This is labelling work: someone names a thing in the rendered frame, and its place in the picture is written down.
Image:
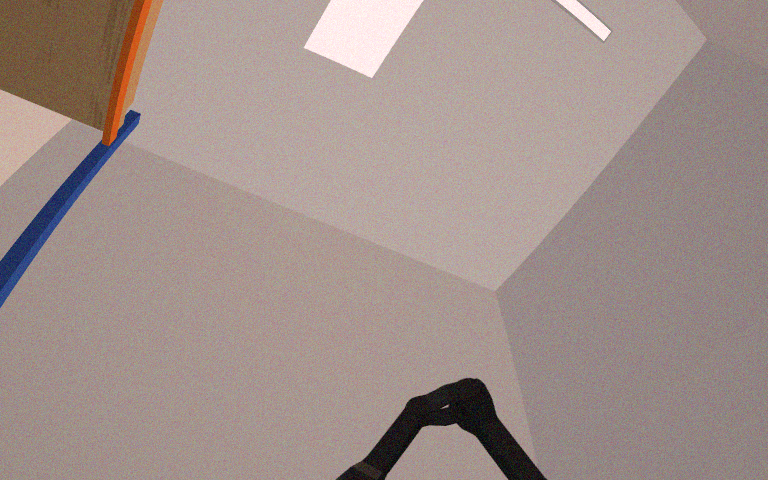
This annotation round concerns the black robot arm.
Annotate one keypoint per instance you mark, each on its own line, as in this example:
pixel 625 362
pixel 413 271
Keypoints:
pixel 471 407

